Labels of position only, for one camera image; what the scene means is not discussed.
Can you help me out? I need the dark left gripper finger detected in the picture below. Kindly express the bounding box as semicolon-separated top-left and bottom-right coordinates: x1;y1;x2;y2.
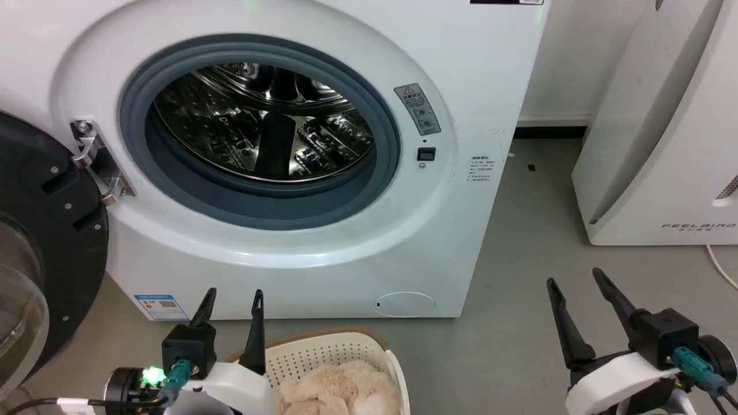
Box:
239;289;267;375
189;287;218;329

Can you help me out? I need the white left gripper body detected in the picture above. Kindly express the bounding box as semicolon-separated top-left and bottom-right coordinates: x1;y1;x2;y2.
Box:
178;362;277;415

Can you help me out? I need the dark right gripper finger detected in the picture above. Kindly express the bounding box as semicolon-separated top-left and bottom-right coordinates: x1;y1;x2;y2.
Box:
546;277;597;371
592;267;650;336

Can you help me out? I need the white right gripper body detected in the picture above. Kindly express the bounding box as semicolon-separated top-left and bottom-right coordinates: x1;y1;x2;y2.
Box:
566;351;682;415

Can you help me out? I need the beige fluffy plush toy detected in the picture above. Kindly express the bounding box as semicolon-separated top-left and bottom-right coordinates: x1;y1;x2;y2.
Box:
275;360;403;415

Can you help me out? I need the black washing machine door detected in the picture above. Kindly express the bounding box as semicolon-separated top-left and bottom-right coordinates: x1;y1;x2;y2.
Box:
0;111;110;399

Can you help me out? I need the stainless steel washing machine drum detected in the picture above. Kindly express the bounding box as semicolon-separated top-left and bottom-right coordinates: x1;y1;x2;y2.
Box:
152;62;376;184

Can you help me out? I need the blue energy label sticker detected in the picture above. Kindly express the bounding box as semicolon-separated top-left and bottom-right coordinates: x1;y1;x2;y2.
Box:
134;294;190;322

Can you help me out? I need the white perforated laundry basket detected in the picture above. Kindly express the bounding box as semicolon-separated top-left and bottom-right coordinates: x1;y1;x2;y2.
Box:
227;327;412;415

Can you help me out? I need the oval filter access cover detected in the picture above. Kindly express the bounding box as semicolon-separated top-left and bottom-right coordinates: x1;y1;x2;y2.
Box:
373;291;436;318

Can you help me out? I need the white air purifier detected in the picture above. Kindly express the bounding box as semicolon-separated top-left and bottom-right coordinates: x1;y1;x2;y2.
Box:
571;0;738;247

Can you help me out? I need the metal door hinge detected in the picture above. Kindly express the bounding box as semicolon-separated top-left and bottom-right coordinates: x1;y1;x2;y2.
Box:
70;119;137;206

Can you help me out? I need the small printed text label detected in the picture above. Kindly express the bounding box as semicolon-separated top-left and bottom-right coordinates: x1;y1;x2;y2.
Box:
468;154;497;183

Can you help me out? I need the grey rubber door gasket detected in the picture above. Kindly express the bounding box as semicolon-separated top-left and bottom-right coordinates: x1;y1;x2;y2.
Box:
119;34;402;232

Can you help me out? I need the white front-load washing machine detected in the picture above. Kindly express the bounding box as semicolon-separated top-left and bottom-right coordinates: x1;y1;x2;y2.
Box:
0;0;552;321

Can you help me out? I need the grey warning sticker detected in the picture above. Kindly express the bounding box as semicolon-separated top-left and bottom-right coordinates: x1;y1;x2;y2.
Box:
394;83;442;137

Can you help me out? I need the teal-plug left camera cable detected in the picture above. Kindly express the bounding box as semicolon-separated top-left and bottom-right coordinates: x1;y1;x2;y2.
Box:
156;359;194;405

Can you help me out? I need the teal-plug camera cable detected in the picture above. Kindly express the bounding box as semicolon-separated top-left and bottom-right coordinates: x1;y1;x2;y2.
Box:
672;346;738;415
156;359;194;405

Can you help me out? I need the teal-plug right camera cable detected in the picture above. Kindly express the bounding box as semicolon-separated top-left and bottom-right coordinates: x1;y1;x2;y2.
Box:
672;346;738;415

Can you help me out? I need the white power cable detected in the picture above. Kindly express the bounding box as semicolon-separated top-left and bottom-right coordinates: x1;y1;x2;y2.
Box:
706;244;738;290

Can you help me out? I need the black cable with white tag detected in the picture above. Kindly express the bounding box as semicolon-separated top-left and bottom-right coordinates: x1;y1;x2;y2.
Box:
0;394;165;415

